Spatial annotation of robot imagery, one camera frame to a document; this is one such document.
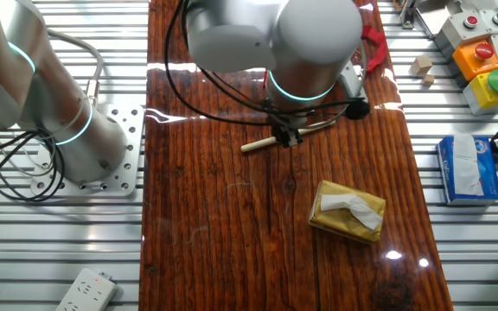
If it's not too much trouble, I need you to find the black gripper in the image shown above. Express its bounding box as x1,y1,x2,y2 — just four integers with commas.
268,110,309,149

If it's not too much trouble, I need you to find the pale wooden drumstick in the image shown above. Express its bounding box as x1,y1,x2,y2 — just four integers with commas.
239,119,337,154

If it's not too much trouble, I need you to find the gold tissue box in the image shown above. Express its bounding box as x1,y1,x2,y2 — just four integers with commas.
308,179,387,245

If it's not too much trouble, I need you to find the brown wooden board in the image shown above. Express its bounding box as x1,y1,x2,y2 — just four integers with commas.
138,0,454,311

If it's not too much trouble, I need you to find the light wooden cube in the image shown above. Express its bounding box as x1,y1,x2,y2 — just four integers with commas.
410,54,434,76

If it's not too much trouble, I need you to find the orange box red button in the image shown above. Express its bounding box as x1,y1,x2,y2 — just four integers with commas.
450,39,498,84

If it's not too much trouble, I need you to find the blue tissue pack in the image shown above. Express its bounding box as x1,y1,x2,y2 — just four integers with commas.
435,133,498,206

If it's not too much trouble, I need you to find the yellow box green button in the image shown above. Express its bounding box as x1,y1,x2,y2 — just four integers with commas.
462,67,498,117

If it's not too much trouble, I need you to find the grey box green button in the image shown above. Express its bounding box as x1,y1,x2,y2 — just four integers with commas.
478,7,498,36

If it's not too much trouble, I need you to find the white power strip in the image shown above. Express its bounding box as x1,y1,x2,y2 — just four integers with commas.
54,267,119,311

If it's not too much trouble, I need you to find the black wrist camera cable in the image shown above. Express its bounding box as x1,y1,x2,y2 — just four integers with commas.
164,0,372,127

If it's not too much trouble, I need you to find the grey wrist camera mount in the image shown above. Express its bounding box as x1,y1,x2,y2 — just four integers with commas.
338,59,369,104

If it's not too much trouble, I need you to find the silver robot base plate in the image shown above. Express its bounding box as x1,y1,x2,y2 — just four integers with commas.
29,103,146,200

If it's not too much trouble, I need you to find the aluminium frame beam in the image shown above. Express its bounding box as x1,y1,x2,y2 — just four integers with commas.
399,0,456,41

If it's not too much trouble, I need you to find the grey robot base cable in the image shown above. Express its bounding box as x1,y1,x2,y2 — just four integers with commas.
45,28,105,107

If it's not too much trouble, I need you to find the black cable bundle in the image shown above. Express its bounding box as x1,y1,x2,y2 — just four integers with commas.
0,127,67,203

